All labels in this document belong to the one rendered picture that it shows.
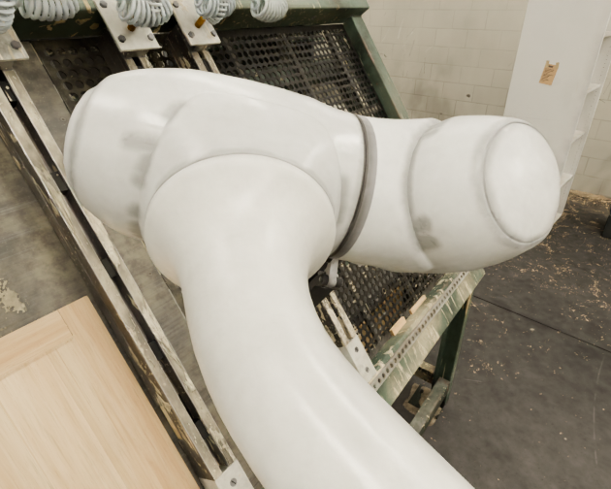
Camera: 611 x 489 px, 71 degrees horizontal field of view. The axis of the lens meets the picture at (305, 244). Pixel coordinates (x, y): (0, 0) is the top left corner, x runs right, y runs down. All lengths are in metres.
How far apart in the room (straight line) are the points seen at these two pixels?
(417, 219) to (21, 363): 0.76
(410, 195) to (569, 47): 3.90
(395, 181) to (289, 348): 0.14
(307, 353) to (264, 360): 0.02
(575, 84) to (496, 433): 2.76
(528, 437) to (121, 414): 2.02
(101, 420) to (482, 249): 0.79
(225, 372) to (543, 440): 2.43
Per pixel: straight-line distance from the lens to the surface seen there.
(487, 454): 2.40
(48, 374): 0.91
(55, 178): 0.94
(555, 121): 4.21
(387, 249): 0.28
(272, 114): 0.24
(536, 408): 2.69
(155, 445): 0.97
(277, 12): 1.33
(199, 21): 1.23
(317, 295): 0.52
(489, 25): 5.84
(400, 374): 1.42
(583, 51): 4.13
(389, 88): 1.91
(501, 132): 0.27
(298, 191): 0.21
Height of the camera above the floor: 1.84
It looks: 29 degrees down
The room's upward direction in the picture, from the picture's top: straight up
